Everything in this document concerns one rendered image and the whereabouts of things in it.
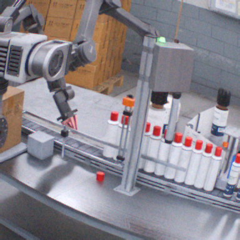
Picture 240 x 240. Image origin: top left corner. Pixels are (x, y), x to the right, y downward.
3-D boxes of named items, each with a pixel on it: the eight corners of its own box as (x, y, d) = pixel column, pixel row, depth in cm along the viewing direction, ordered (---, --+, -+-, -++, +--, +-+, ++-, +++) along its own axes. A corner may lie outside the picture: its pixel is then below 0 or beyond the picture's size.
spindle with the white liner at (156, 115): (163, 144, 277) (173, 85, 267) (154, 149, 269) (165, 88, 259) (147, 138, 281) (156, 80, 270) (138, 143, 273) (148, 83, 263)
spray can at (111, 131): (115, 155, 256) (122, 112, 249) (112, 159, 252) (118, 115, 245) (105, 152, 258) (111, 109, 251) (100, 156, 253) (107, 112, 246)
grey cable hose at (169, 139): (174, 142, 227) (182, 93, 220) (170, 145, 224) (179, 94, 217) (166, 140, 228) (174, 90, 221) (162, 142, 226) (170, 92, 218)
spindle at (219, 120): (225, 138, 292) (233, 89, 282) (220, 142, 285) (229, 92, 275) (212, 133, 296) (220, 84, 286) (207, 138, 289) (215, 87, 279)
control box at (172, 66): (189, 92, 222) (194, 49, 216) (153, 92, 215) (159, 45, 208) (177, 84, 231) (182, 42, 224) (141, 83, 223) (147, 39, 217)
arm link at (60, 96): (49, 95, 260) (57, 90, 257) (56, 92, 266) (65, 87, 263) (55, 108, 260) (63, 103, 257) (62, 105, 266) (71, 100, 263)
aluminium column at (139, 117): (134, 189, 237) (159, 37, 214) (129, 192, 233) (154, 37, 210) (125, 186, 239) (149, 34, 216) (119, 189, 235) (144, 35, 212)
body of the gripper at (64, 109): (79, 111, 264) (72, 97, 264) (67, 117, 255) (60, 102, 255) (69, 117, 267) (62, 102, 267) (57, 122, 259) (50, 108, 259)
